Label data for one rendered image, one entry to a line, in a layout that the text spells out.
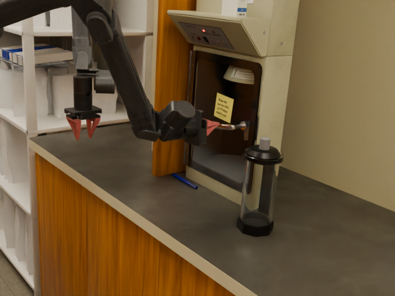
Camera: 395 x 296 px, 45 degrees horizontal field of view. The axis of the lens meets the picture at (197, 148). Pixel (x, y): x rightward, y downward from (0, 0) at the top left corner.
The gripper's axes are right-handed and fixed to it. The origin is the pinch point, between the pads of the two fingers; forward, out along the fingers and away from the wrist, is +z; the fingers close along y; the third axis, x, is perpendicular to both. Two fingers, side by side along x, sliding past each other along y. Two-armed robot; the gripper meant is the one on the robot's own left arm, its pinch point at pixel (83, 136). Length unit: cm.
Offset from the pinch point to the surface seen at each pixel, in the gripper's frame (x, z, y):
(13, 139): 111, 34, 16
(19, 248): 99, 93, 12
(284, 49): -46, -32, 39
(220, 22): -38, -39, 21
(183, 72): -8.9, -20.2, 32.8
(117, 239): -13.2, 33.0, 5.0
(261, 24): -46, -39, 29
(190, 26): -22.2, -36.5, 24.0
